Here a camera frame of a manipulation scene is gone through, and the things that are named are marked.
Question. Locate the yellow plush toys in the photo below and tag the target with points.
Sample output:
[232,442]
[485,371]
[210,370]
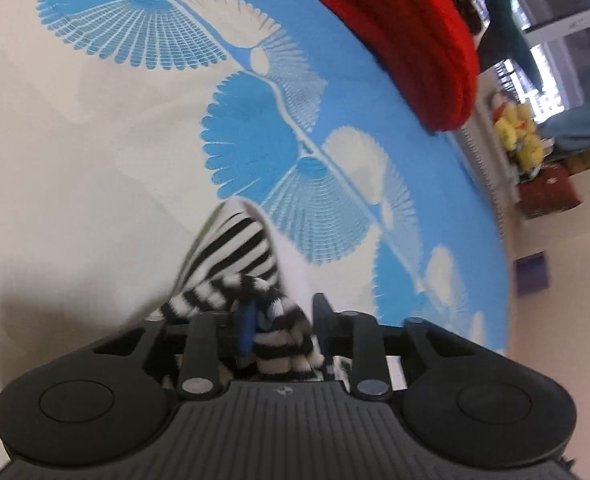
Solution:
[520,135]

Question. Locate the blue and white bed mat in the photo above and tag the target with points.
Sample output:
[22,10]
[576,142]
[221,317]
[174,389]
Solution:
[175,125]

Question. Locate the dark red bag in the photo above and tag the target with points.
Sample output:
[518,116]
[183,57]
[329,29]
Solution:
[550,190]

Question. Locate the striped and white baby garment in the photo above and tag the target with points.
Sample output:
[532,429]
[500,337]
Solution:
[255,280]

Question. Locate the red folded blanket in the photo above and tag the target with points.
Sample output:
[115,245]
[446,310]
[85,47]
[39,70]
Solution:
[410,35]

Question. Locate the teal garment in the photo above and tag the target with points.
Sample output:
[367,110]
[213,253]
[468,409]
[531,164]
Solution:
[510,25]

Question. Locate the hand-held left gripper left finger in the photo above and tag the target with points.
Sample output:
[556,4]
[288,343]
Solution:
[247,330]

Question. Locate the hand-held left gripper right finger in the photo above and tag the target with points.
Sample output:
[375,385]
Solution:
[325,320]

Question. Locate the window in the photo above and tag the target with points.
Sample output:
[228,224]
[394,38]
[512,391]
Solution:
[550,60]

